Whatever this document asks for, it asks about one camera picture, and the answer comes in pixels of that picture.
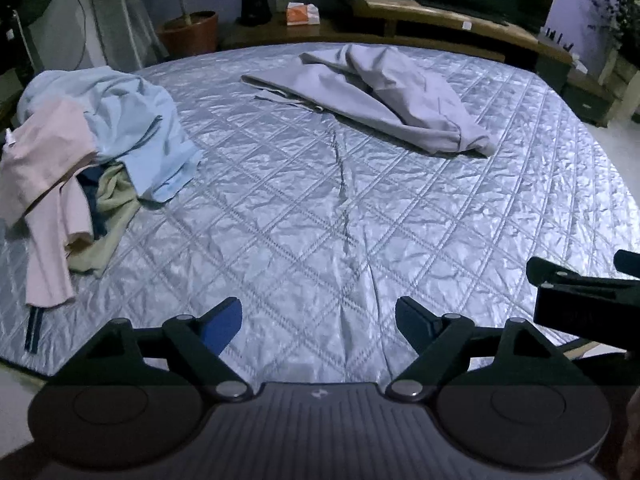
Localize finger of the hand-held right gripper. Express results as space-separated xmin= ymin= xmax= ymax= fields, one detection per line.
xmin=533 ymin=286 xmax=640 ymax=335
xmin=526 ymin=249 xmax=640 ymax=292

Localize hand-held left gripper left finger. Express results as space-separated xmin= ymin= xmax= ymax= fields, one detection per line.
xmin=55 ymin=296 xmax=253 ymax=403

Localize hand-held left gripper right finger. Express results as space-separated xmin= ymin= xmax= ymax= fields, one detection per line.
xmin=385 ymin=296 xmax=583 ymax=403

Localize grey garment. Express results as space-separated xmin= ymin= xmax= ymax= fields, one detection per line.
xmin=241 ymin=44 xmax=497 ymax=158

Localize silver quilted blanket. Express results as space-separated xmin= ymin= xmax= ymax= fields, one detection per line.
xmin=0 ymin=42 xmax=640 ymax=378

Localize pale green garment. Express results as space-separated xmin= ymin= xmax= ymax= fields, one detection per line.
xmin=67 ymin=162 xmax=141 ymax=278

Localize dark storage box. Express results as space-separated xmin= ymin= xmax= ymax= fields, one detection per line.
xmin=562 ymin=67 xmax=618 ymax=128

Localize dark blue garment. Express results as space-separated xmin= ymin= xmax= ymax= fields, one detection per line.
xmin=75 ymin=162 xmax=120 ymax=241

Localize white planter box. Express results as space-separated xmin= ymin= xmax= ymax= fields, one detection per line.
xmin=597 ymin=47 xmax=640 ymax=102

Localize light blue garment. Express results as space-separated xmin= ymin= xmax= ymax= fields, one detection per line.
xmin=17 ymin=66 xmax=205 ymax=204

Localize pink garment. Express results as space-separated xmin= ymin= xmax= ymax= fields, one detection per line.
xmin=0 ymin=99 xmax=101 ymax=307

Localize leafy potted plant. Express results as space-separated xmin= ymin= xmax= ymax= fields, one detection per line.
xmin=585 ymin=0 xmax=640 ymax=53

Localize light wooden bench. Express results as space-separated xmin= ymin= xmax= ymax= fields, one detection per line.
xmin=350 ymin=0 xmax=573 ymax=78

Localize brown flower pot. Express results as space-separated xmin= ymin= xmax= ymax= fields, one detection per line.
xmin=157 ymin=10 xmax=220 ymax=58

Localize dark low wooden cabinet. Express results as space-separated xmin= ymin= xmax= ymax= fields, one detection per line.
xmin=220 ymin=12 xmax=396 ymax=52

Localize orange white tissue pack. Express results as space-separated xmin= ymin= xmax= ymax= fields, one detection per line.
xmin=286 ymin=2 xmax=321 ymax=26

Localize translucent plastic sheet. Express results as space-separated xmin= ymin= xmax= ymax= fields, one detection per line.
xmin=85 ymin=0 xmax=167 ymax=67

